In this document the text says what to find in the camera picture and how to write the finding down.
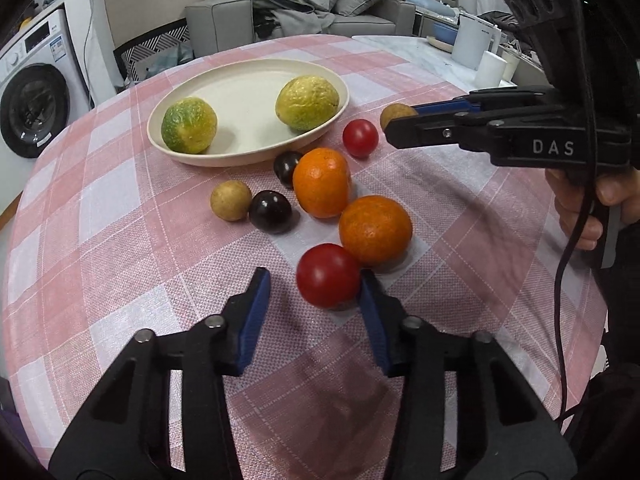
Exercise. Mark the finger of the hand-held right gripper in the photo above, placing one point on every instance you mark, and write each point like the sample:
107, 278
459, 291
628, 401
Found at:
440, 107
415, 132

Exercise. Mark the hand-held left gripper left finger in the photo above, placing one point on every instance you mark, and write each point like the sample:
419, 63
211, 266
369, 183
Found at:
252, 320

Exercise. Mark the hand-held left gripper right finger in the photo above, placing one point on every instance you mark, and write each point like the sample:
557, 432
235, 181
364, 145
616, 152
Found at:
372, 320

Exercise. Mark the brown longan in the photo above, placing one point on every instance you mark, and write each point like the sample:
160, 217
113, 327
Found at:
395, 112
231, 200

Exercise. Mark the red cherry tomato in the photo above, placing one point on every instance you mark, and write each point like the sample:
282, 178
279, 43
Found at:
327, 275
360, 137

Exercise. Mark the orange tangerine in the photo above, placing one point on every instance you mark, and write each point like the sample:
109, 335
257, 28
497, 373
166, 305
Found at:
321, 182
375, 230

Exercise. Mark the dark plum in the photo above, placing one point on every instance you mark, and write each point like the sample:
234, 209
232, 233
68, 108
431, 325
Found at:
270, 211
285, 170

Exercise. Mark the yellow bumpy lemon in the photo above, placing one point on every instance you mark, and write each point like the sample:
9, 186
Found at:
307, 104

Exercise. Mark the beige oval plate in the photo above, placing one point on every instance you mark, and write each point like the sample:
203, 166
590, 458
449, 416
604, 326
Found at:
250, 110

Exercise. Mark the green yellow lemon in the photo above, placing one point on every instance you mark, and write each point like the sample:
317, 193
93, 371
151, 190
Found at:
189, 126

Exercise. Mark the person's right hand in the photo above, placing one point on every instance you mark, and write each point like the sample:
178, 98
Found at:
572, 210

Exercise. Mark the white marble side table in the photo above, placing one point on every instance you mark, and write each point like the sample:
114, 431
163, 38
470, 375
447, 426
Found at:
415, 52

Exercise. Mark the white electric kettle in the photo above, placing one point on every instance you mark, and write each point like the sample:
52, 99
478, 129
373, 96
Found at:
472, 40

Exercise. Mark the dark jacket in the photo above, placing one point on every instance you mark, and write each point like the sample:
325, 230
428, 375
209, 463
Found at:
505, 22

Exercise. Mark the pink checked tablecloth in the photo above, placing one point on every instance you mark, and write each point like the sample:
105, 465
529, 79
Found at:
150, 260

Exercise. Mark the pile of grey clothes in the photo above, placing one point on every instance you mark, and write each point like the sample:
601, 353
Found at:
290, 12

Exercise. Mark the grey sofa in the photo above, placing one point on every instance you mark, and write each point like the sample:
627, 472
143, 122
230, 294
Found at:
225, 15

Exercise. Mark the black white patterned basket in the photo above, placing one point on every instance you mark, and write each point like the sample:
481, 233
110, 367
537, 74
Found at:
155, 45

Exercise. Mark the white washing machine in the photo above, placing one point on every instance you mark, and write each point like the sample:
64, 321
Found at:
30, 100

